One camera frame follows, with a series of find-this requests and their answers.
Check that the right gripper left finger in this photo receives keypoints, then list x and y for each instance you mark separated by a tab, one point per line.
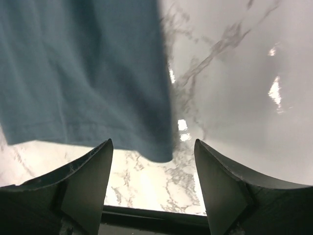
66	201

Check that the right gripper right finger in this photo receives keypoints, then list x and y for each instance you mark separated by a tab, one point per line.
242	201

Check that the blue-grey t-shirt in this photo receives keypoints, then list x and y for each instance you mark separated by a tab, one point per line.
80	72

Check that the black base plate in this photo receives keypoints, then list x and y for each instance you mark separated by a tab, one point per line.
130	221

